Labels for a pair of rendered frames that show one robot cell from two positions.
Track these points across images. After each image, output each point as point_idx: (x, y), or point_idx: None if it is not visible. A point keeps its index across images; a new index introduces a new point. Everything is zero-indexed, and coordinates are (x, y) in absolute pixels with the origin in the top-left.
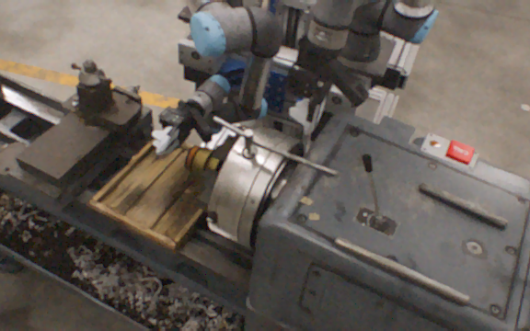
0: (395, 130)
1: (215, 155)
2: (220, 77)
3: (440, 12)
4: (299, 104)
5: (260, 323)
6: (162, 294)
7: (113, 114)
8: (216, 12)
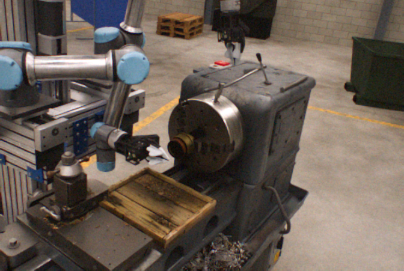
0: (204, 70)
1: (186, 133)
2: (100, 122)
3: None
4: (225, 53)
5: (254, 196)
6: None
7: (92, 190)
8: (130, 50)
